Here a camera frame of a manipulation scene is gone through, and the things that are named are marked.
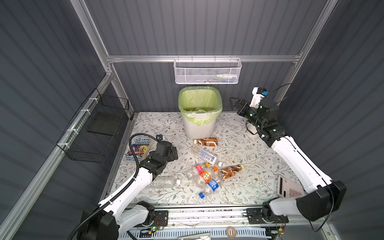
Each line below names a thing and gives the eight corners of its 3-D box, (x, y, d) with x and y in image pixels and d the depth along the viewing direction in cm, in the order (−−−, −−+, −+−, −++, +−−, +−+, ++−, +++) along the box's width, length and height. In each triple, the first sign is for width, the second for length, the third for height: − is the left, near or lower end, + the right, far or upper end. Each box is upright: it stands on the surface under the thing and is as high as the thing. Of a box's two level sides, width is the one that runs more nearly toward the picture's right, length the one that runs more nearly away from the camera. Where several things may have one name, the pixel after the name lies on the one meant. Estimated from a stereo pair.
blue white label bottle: (190, 154, 98) (190, 149, 94) (194, 148, 101) (194, 144, 97) (212, 167, 92) (213, 163, 88) (216, 161, 95) (217, 157, 91)
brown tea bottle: (223, 180, 86) (224, 177, 83) (219, 173, 89) (220, 170, 86) (243, 171, 90) (245, 168, 86) (239, 165, 92) (241, 161, 89)
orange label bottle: (202, 186, 84) (202, 183, 81) (197, 178, 87) (197, 175, 84) (219, 174, 89) (220, 171, 85) (213, 167, 91) (214, 164, 88)
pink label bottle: (192, 183, 86) (192, 180, 82) (186, 176, 89) (186, 173, 85) (204, 172, 90) (204, 169, 86) (198, 166, 93) (198, 163, 89)
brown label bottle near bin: (193, 146, 103) (193, 142, 98) (194, 140, 106) (194, 136, 101) (216, 148, 102) (217, 144, 97) (216, 142, 105) (217, 138, 100)
